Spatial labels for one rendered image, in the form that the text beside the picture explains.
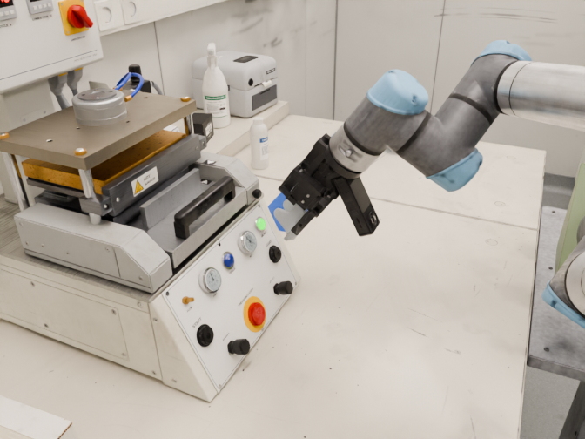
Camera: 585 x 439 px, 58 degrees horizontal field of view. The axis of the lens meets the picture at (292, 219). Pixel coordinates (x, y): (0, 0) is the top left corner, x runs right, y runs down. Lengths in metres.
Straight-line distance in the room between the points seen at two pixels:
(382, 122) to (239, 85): 1.04
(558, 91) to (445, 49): 2.42
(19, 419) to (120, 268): 0.23
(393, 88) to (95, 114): 0.45
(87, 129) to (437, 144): 0.52
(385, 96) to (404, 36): 2.42
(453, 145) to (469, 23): 2.33
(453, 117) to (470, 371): 0.41
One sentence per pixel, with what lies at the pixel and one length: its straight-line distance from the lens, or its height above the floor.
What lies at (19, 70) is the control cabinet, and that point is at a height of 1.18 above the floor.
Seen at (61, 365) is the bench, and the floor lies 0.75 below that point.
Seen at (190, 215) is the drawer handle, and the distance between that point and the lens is 0.80.
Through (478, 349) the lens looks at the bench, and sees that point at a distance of 0.97.
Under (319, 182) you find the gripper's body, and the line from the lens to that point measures 0.86.
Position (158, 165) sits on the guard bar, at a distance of 0.87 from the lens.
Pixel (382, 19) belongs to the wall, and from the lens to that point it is 3.18.
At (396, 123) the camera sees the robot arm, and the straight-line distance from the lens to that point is 0.76.
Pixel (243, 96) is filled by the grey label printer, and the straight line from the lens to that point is 1.76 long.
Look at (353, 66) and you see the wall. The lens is 3.28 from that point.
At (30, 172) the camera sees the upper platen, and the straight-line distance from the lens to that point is 0.93.
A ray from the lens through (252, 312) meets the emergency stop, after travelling 0.92.
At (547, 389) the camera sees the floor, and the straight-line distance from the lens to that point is 2.04.
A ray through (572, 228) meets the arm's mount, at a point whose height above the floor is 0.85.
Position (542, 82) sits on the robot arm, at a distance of 0.75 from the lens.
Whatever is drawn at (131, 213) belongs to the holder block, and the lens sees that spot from 0.88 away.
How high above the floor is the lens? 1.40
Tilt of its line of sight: 31 degrees down
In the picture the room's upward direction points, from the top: 1 degrees counter-clockwise
